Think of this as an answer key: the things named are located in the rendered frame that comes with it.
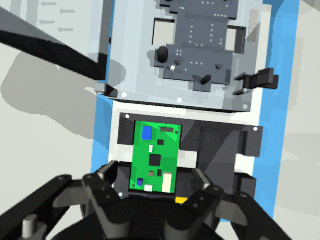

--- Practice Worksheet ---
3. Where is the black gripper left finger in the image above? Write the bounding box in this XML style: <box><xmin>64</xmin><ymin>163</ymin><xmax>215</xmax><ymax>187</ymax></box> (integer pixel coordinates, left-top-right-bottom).
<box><xmin>0</xmin><ymin>160</ymin><xmax>134</xmax><ymax>240</ymax></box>

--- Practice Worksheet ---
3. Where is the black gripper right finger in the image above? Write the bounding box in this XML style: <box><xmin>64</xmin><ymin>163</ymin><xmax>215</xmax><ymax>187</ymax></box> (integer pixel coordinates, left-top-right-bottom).
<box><xmin>164</xmin><ymin>168</ymin><xmax>292</xmax><ymax>240</ymax></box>

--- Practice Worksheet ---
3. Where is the green circuit board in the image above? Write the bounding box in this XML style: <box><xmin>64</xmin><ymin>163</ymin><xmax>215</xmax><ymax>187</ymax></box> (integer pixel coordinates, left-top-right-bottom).
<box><xmin>130</xmin><ymin>121</ymin><xmax>181</xmax><ymax>193</ymax></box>

